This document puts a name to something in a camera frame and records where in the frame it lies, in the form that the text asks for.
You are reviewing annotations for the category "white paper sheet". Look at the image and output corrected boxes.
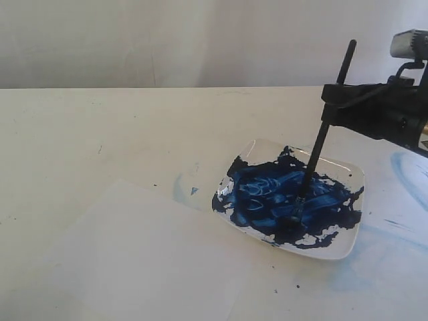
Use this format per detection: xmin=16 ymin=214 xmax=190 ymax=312
xmin=1 ymin=181 xmax=251 ymax=320

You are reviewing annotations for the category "white plate with blue paint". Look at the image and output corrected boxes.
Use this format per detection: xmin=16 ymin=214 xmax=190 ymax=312
xmin=211 ymin=139 xmax=365 ymax=260

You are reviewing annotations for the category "black paintbrush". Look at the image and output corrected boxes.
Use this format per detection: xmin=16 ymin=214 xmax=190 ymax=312
xmin=283 ymin=39 xmax=357 ymax=229

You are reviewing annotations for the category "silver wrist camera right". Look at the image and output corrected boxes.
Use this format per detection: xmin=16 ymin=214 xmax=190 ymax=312
xmin=389 ymin=29 xmax=428 ymax=60

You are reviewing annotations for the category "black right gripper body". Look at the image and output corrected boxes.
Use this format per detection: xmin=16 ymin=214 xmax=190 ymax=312
xmin=386 ymin=75 xmax=427 ymax=150

